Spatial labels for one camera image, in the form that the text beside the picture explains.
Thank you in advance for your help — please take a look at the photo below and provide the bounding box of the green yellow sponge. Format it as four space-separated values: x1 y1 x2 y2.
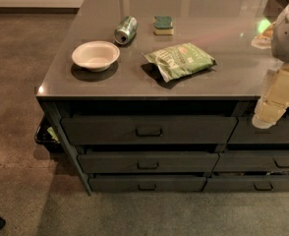
153 16 174 35

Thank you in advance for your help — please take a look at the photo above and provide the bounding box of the black bin beside cabinet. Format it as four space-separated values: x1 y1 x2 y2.
34 116 63 153

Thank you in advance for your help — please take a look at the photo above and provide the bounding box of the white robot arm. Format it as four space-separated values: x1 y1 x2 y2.
252 4 289 129

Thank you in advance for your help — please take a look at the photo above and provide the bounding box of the green chip bag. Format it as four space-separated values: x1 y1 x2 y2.
144 42 216 83

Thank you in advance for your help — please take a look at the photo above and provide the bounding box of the green soda can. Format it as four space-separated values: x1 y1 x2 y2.
114 16 138 45

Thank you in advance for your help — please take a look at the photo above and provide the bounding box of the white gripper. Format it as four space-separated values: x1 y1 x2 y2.
252 63 289 129

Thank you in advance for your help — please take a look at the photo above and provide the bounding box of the white bowl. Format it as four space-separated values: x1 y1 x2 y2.
72 41 120 72

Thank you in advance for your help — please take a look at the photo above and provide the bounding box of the dark grey drawer cabinet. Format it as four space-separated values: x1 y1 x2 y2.
36 0 289 193

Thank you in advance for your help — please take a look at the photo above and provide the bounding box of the snack bag at right edge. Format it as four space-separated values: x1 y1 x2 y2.
251 24 274 49

